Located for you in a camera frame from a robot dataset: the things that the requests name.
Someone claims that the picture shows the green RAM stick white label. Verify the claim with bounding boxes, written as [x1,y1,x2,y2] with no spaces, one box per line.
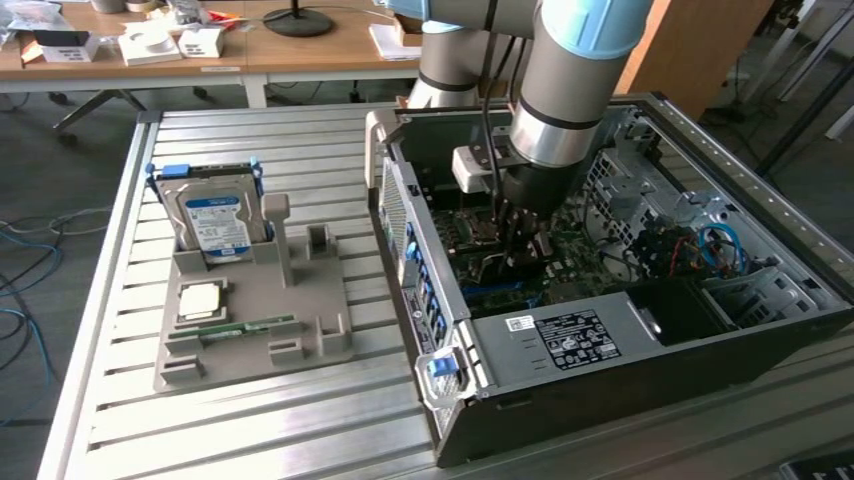
[170,314,299,342]

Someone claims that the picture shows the silver disk bay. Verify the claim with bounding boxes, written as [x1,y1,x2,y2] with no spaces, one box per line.
[700,267,826,334]

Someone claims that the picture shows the green motherboard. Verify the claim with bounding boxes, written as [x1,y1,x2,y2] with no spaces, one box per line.
[426,177,635,321]

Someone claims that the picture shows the white box black lid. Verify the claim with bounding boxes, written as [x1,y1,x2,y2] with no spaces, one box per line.
[31,29,102,64]

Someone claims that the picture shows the clear plastic bag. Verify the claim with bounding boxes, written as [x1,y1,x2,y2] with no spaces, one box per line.
[0,0,76,37]

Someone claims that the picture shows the red orange wires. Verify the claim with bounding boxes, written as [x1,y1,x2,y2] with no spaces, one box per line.
[670,234,709,276]

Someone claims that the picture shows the black camera cable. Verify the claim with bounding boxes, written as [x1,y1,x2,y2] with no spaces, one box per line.
[477,34,519,226]

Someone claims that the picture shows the black keyboard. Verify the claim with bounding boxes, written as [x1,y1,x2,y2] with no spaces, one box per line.
[778,456,854,480]

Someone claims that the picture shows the hard disk in blue caddy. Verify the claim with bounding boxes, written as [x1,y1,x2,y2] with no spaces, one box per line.
[144,158,277,266]

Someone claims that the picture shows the blue case latch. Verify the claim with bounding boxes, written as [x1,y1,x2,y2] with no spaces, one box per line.
[426,352,457,380]

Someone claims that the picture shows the silver CPU chip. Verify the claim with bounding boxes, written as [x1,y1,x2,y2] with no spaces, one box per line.
[178,284,226,322]

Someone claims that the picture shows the black graphics card silver bracket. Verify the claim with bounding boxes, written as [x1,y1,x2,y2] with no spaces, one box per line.
[466,249,546,290]

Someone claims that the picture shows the grey desk leg with casters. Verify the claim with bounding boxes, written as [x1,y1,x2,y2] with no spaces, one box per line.
[51,89,148,146]

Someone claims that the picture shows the white paper stack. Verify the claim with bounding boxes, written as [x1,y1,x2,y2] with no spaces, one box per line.
[369,23,425,61]

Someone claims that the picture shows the wooden desk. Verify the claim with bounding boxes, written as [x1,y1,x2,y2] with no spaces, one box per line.
[0,0,613,109]

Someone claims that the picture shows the black wire bundle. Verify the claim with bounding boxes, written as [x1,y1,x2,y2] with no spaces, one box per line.
[626,227,676,279]

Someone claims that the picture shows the dark RAM module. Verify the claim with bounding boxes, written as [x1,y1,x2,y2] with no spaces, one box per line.
[453,239,555,261]

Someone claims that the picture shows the black open PC case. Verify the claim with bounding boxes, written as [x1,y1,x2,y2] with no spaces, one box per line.
[363,91,854,469]

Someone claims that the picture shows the blue expansion slot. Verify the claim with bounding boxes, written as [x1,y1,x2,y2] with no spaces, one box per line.
[463,282,530,297]

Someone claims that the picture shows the white box with tape roll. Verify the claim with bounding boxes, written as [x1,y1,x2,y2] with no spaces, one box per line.
[118,22,183,67]

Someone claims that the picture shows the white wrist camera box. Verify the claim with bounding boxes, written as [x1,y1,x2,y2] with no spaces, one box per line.
[451,145,503,194]

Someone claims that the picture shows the wooden cabinet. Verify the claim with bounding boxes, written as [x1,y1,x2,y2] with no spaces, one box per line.
[610,0,780,121]

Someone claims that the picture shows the CPU socket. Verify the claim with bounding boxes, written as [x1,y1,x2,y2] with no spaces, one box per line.
[459,207,503,246]

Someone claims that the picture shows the white floor cable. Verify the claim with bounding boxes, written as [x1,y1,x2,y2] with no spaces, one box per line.
[0,206,114,237]

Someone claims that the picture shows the grey parts rack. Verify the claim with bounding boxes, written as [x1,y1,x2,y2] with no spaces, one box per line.
[151,192,359,396]

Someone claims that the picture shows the blue floor cable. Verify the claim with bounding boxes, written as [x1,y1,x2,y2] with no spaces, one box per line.
[0,224,66,427]

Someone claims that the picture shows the small white labelled box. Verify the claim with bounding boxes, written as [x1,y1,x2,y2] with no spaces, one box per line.
[178,27,226,59]

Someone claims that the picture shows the silver perforated drive cage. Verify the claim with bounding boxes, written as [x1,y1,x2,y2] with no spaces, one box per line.
[579,147,680,261]

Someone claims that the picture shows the blue wire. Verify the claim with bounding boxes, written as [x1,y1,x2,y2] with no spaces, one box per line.
[697,222,750,275]

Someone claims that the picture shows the black round lamp base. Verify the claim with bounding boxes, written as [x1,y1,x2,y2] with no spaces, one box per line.
[262,0,335,39]

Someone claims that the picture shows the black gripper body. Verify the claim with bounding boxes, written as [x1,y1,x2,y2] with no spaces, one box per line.
[498,162,583,266]

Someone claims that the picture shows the grey power supply with label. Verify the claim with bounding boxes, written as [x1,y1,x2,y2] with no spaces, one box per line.
[459,292,669,396]

